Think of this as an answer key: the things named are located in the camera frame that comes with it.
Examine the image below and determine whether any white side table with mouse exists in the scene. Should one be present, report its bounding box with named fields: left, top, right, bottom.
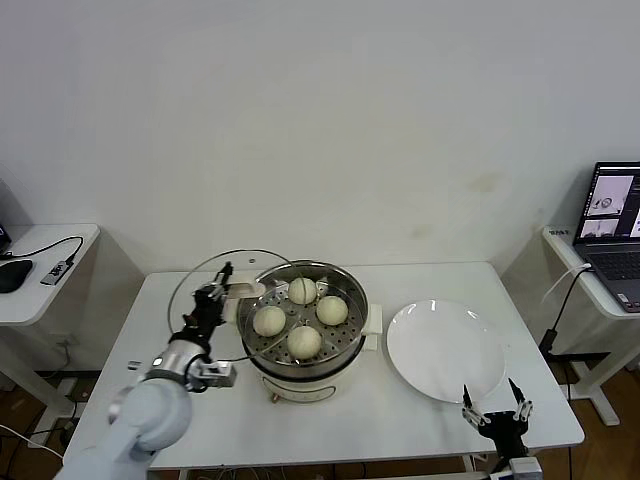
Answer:
left=0, top=223, right=100, bottom=416

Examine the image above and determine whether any cream electric cooker base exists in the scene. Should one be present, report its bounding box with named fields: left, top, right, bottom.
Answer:
left=241, top=319, right=384, bottom=405

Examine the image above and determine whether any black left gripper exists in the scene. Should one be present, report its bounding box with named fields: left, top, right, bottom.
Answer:
left=182, top=260, right=235, bottom=346

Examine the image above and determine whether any black hub cable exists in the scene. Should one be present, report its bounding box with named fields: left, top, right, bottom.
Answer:
left=0, top=235, right=84, bottom=264

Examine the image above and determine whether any black laptop power cable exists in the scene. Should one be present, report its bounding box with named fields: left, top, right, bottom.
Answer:
left=538, top=266, right=595, bottom=357

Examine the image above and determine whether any white floor cable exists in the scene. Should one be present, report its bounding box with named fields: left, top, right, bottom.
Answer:
left=0, top=424, right=64, bottom=457

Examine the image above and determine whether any round glass lid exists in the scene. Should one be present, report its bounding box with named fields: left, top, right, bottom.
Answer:
left=167, top=248, right=304, bottom=365

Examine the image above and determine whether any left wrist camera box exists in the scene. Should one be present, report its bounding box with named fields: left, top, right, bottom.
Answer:
left=192, top=360, right=237, bottom=392

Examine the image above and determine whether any grey usb hub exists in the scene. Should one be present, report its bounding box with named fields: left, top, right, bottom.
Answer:
left=39, top=259, right=71, bottom=287

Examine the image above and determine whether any steel steamer basket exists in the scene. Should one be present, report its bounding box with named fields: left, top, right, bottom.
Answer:
left=222, top=258, right=384, bottom=374

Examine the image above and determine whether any white steamed baozi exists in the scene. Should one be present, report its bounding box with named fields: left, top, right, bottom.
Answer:
left=288, top=277, right=319, bottom=305
left=252, top=305, right=287, bottom=337
left=285, top=325, right=323, bottom=362
left=315, top=295, right=350, bottom=326

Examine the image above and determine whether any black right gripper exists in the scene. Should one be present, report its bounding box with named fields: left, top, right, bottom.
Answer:
left=460, top=377, right=535, bottom=459

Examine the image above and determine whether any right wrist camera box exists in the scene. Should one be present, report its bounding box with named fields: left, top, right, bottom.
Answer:
left=507, top=457, right=542, bottom=480

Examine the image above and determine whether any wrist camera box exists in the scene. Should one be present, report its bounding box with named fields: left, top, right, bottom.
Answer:
left=507, top=457, right=542, bottom=480
left=192, top=360, right=237, bottom=392

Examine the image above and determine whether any white round plate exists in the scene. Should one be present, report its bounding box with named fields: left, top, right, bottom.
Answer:
left=385, top=298, right=506, bottom=404

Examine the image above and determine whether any black computer mouse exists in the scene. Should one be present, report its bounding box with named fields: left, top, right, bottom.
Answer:
left=0, top=259, right=32, bottom=295

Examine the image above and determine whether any white laptop cable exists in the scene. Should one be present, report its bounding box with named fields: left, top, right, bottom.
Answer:
left=542, top=264, right=589, bottom=304

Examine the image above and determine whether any grey open laptop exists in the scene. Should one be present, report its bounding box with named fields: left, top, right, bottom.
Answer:
left=572, top=159, right=640, bottom=314

